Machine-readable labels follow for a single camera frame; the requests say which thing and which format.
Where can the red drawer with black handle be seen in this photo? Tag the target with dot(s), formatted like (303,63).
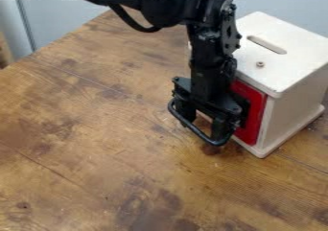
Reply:
(242,102)

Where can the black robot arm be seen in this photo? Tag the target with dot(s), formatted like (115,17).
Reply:
(151,15)

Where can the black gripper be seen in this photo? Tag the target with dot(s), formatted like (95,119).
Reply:
(214,39)

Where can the white wooden box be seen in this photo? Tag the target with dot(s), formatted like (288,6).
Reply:
(283,61)

